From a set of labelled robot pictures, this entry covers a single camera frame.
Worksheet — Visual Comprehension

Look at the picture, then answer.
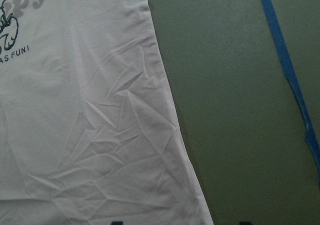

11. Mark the brown paper table cover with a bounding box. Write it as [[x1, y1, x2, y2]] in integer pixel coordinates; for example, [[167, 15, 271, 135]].
[[148, 0, 320, 225]]

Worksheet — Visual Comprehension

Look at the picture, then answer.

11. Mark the pink Snoopy t-shirt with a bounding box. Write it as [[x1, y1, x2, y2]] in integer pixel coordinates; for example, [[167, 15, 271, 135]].
[[0, 0, 213, 225]]

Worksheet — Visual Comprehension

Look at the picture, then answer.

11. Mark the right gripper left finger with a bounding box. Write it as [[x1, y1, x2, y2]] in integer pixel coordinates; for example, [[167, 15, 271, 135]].
[[110, 220, 124, 225]]

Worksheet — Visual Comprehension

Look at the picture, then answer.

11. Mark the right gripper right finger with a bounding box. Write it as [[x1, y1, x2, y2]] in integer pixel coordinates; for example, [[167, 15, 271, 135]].
[[239, 221, 252, 225]]

